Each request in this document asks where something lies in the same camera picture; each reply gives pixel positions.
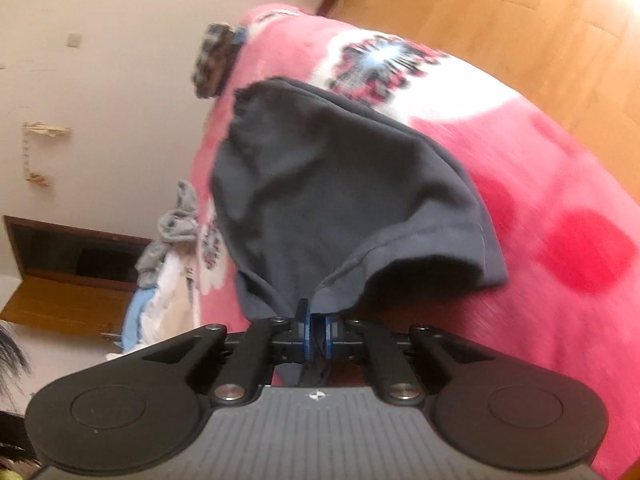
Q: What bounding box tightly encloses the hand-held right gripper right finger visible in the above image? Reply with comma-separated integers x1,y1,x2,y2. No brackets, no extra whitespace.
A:
312,312,493,405

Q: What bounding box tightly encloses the white garment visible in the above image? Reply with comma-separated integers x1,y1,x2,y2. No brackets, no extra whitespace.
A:
105,255,196,361

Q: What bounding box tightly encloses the dark checkered cloth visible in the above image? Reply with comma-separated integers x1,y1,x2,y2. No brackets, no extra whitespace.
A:
190,22,246,99

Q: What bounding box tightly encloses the pink floral blanket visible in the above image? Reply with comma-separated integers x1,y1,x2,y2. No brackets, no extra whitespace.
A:
187,4,640,478

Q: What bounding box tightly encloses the grey garment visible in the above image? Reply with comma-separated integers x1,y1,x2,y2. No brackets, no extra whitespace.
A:
136,179,198,288

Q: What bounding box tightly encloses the dark blue-grey t-shirt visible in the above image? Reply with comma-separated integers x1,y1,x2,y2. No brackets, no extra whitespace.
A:
210,77,508,388

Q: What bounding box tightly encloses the light blue garment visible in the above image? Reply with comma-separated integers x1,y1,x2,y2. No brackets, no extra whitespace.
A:
120,287,161,353

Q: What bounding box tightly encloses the black feathery object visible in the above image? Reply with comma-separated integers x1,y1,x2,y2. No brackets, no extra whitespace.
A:
0,320,32,461

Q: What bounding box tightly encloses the wooden cabinet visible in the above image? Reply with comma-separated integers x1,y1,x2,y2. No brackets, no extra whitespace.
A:
0,215,151,338

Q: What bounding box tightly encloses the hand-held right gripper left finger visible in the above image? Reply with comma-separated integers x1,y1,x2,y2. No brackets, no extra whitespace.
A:
142,299,313,405

